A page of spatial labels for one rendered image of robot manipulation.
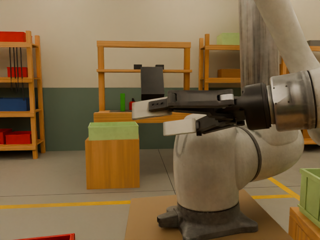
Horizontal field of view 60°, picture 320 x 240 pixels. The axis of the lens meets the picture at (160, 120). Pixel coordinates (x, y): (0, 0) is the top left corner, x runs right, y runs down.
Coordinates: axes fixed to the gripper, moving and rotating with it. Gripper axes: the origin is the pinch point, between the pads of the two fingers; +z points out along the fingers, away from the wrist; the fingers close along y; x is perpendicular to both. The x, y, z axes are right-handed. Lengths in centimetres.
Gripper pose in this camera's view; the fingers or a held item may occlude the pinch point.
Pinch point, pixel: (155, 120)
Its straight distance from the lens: 52.3
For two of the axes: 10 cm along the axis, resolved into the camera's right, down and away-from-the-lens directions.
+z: -9.2, 1.2, 3.8
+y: -4.0, -2.5, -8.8
